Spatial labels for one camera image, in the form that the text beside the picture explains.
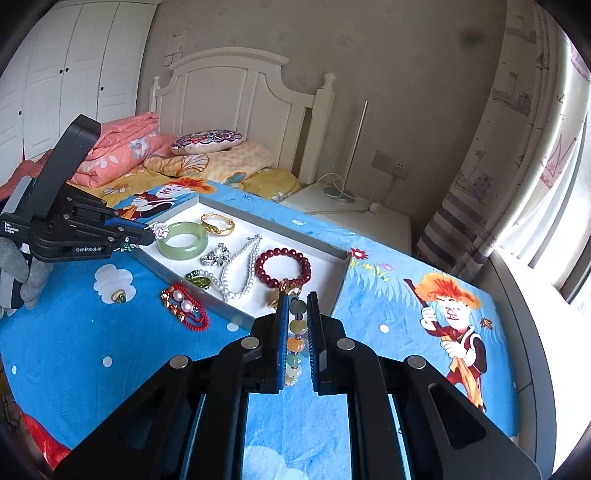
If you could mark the red cloth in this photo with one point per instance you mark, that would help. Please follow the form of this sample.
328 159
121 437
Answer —
23 173

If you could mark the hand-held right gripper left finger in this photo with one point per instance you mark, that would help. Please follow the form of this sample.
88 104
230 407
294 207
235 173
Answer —
282 341

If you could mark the silver pearl brooch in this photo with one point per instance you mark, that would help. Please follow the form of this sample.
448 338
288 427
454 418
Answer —
217 256

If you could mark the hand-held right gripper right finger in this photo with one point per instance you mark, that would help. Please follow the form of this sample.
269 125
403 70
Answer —
314 341

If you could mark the pink floral quilt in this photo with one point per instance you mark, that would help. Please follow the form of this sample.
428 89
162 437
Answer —
120 152

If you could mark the silver floor lamp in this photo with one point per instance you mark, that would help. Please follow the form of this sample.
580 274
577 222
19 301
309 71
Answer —
337 194

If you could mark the cream shell print pillow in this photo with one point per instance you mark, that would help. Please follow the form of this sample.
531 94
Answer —
231 164

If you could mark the white sheer curtain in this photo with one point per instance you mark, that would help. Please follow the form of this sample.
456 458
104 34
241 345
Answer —
554 207

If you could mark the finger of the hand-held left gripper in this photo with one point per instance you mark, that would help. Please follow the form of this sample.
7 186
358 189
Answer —
127 225
131 239

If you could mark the green gem brooch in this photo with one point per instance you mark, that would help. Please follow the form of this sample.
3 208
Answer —
201 280

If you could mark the yellow pillow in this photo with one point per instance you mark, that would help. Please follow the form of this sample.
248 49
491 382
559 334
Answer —
277 182

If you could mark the wall socket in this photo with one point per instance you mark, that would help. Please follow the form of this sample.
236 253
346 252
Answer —
383 161

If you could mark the grey cardboard box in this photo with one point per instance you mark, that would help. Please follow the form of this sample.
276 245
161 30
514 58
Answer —
277 235

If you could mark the white wooden headboard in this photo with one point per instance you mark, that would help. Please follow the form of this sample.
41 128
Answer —
231 92

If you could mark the patterned curtain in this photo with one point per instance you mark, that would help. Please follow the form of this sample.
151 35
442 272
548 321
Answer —
498 161

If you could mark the person's left hand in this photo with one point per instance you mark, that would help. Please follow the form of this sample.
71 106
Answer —
34 277

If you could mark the patterned round pillow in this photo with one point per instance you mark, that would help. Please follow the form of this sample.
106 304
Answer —
207 141

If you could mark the blue printed blanket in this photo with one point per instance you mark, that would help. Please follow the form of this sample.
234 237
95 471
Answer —
92 332

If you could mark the white wardrobe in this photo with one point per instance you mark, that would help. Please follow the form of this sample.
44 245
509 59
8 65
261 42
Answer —
69 55

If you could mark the green jade bangle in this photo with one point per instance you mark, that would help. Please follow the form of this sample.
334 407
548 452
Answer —
182 254

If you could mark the white nightstand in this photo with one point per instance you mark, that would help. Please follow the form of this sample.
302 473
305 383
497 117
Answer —
369 230

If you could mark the gold bangle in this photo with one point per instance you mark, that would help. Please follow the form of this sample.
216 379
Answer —
226 229

